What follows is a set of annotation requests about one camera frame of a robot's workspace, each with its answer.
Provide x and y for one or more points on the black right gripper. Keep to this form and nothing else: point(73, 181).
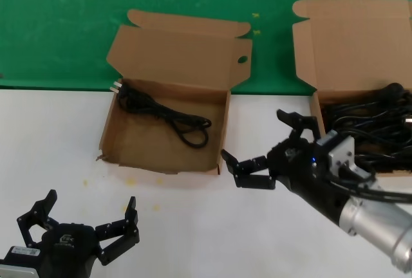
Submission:
point(296, 165)

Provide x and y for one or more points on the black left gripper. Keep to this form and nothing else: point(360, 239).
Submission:
point(69, 249)

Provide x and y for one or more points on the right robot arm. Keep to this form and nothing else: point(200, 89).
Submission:
point(370, 223)

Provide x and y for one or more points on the cardboard box with holed flap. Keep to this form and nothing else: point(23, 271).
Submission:
point(154, 149)

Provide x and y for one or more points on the open cardboard box plain flap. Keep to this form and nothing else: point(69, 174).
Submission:
point(347, 49)

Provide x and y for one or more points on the green table mat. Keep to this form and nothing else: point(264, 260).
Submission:
point(48, 33)

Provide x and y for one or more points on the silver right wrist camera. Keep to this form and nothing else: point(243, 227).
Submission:
point(341, 152)

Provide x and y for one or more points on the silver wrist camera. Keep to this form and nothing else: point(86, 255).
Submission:
point(341, 152)
point(19, 265)

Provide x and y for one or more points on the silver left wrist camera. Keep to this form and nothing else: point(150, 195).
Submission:
point(19, 265)

